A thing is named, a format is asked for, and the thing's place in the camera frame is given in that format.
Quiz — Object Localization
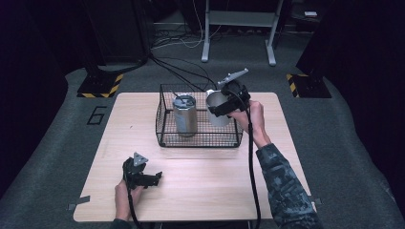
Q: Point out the black curtain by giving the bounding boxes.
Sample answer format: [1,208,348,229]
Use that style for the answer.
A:
[295,0,405,208]
[0,0,70,198]

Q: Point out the black cabinet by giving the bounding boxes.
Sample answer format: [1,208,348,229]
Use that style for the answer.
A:
[80,0,151,65]

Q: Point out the black tape floor marking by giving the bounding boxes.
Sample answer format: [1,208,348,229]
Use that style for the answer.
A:
[86,105,108,126]

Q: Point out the black hazard-striped stand base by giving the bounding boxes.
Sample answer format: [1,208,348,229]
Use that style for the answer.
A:
[76,73,124,99]
[286,73,332,99]

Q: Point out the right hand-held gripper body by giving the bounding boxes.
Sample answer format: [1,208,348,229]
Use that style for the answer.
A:
[217,68,252,113]

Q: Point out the tall steel tumbler with lid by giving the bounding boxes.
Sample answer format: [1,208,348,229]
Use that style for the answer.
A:
[172,93,199,138]

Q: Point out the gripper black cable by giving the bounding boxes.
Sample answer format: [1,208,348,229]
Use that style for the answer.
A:
[244,106,263,229]
[126,186,145,229]

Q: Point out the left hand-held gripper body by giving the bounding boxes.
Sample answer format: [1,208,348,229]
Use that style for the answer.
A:
[122,152,150,191]

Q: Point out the white metal desk frame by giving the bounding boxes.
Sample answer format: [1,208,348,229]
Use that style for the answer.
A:
[201,0,285,67]

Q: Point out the person's left hand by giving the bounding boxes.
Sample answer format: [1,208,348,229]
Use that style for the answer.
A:
[114,177,145,222]

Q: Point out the white floor cables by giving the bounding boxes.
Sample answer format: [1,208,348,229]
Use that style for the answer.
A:
[151,0,224,51]

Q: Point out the steel mug with handle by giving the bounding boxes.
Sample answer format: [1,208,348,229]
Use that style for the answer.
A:
[205,89,235,128]

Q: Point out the black floor cables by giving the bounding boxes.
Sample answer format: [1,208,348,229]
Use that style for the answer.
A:
[147,52,220,94]

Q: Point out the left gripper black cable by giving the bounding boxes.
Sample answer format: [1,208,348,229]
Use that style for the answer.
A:
[126,186,145,229]

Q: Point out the black wire mesh basket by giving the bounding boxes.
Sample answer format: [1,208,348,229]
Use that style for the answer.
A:
[155,83,245,149]

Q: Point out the person's right hand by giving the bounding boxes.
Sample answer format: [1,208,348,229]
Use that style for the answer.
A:
[227,99,272,150]

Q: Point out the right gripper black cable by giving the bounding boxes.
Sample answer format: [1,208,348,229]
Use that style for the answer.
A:
[244,106,263,229]

